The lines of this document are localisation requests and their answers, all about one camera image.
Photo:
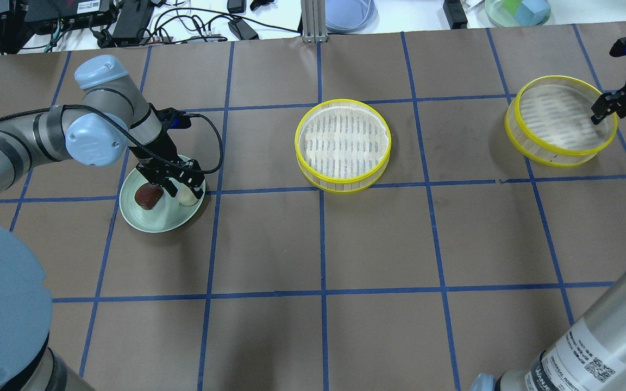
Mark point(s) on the white steamed bun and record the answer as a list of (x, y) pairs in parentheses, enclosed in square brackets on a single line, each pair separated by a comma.
[(186, 197)]

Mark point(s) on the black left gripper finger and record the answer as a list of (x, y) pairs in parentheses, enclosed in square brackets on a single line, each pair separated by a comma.
[(197, 191), (170, 187)]

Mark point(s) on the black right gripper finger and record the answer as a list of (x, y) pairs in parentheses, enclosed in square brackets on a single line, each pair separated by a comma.
[(598, 116)]

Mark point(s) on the blue plate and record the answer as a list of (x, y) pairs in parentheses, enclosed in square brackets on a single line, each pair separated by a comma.
[(348, 16)]

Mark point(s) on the dark red bun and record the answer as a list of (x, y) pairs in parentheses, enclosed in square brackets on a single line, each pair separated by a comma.
[(147, 196)]

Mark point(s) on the yellow steamer basket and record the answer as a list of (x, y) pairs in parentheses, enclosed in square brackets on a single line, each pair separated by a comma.
[(342, 146), (549, 121)]

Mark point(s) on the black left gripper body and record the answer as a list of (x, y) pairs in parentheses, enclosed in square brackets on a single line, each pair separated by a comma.
[(164, 150)]

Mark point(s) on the black power adapter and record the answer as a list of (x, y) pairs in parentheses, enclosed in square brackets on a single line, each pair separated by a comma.
[(242, 30)]

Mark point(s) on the light green plate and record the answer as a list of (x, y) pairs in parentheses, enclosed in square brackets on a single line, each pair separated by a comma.
[(167, 215)]

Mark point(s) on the green bowl with sponges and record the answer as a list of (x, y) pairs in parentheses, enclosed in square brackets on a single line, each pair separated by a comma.
[(517, 13)]

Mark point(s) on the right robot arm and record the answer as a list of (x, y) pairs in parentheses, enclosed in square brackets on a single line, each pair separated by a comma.
[(591, 354)]

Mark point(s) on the aluminium frame post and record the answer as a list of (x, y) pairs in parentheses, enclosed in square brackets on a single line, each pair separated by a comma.
[(314, 29)]

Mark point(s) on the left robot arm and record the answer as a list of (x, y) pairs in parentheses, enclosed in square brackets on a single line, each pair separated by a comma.
[(113, 117)]

